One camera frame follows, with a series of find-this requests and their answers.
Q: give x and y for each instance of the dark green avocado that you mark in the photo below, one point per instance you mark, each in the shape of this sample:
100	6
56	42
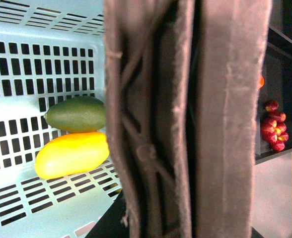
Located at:
77	115

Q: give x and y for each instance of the yellow mango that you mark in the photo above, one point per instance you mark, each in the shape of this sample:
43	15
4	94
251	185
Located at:
71	154

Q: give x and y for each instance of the light blue plastic basket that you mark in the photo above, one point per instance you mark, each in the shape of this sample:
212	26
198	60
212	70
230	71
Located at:
50	51

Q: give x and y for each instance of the pile of red apples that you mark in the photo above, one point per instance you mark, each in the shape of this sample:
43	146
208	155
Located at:
273	128

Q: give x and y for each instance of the black fruit display bin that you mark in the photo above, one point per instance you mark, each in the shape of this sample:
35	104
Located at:
277	72

